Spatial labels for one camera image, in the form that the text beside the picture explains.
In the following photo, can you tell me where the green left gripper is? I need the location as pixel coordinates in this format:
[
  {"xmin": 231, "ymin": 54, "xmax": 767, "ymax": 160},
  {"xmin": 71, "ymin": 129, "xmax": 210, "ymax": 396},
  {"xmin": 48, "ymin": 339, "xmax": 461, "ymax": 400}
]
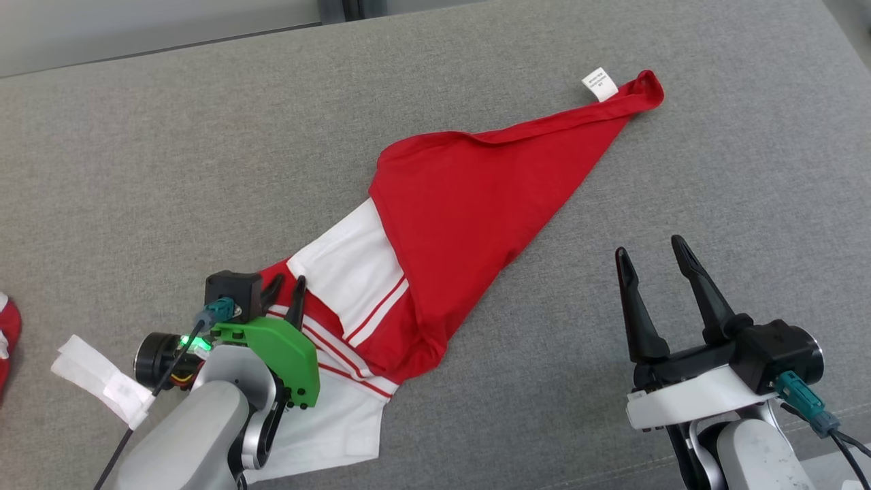
[{"xmin": 211, "ymin": 273, "xmax": 321, "ymax": 410}]

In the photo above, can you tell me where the red white-sleeved numbered jersey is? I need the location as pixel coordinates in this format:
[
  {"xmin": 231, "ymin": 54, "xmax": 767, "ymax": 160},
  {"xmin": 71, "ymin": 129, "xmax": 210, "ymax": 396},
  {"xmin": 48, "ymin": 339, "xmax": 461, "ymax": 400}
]
[{"xmin": 242, "ymin": 67, "xmax": 665, "ymax": 485}]

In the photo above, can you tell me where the white tape label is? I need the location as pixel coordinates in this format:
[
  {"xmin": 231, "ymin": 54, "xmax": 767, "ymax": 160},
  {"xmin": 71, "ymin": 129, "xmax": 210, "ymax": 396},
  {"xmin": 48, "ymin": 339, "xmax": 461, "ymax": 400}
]
[{"xmin": 51, "ymin": 333, "xmax": 157, "ymax": 431}]

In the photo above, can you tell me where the small red garment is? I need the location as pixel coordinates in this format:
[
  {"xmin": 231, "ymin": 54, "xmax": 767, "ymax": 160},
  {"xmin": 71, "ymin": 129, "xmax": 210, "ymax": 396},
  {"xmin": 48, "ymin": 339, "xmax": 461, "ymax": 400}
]
[{"xmin": 0, "ymin": 292, "xmax": 23, "ymax": 404}]

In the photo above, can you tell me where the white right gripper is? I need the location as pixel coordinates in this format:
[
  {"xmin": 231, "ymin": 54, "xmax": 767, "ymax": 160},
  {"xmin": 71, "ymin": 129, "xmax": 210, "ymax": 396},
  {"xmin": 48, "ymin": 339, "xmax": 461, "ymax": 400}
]
[{"xmin": 615, "ymin": 235, "xmax": 778, "ymax": 431}]

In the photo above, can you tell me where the black cable with teal connector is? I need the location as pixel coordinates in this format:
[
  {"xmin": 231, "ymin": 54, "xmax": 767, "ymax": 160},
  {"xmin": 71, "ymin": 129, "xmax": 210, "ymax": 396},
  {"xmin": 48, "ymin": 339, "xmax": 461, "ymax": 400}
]
[
  {"xmin": 775, "ymin": 370, "xmax": 871, "ymax": 490},
  {"xmin": 92, "ymin": 297, "xmax": 236, "ymax": 490}
]

